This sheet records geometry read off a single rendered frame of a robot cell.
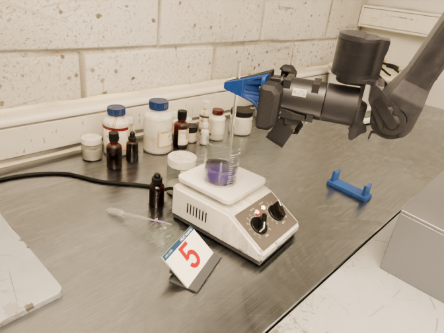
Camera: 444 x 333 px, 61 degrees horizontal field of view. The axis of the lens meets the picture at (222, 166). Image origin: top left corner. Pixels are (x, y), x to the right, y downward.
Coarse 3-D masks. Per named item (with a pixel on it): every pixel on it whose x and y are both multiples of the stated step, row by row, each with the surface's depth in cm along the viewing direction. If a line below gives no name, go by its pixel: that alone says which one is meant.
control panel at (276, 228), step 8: (264, 200) 67; (272, 200) 68; (248, 208) 64; (256, 208) 65; (240, 216) 62; (248, 216) 63; (256, 216) 64; (288, 216) 68; (240, 224) 61; (248, 224) 62; (272, 224) 65; (280, 224) 66; (288, 224) 67; (248, 232) 61; (272, 232) 63; (280, 232) 64; (256, 240) 60; (264, 240) 61; (272, 240) 62; (264, 248) 60
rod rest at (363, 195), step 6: (336, 174) 89; (330, 180) 89; (336, 180) 90; (342, 180) 90; (336, 186) 88; (342, 186) 87; (348, 186) 88; (354, 186) 88; (366, 186) 83; (348, 192) 86; (354, 192) 85; (360, 192) 86; (366, 192) 84; (360, 198) 84; (366, 198) 84
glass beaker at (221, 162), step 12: (216, 132) 66; (228, 132) 66; (216, 144) 67; (228, 144) 67; (240, 144) 62; (216, 156) 62; (228, 156) 62; (204, 168) 65; (216, 168) 63; (228, 168) 63; (204, 180) 66; (216, 180) 64; (228, 180) 64
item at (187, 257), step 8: (192, 232) 61; (184, 240) 59; (192, 240) 60; (200, 240) 62; (176, 248) 57; (184, 248) 58; (192, 248) 59; (200, 248) 61; (208, 248) 62; (176, 256) 56; (184, 256) 57; (192, 256) 58; (200, 256) 60; (176, 264) 55; (184, 264) 56; (192, 264) 58; (184, 272) 56; (192, 272) 57; (184, 280) 55
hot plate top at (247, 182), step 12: (192, 168) 70; (240, 168) 72; (180, 180) 67; (192, 180) 66; (240, 180) 68; (252, 180) 68; (264, 180) 69; (204, 192) 64; (216, 192) 63; (228, 192) 64; (240, 192) 64; (228, 204) 62
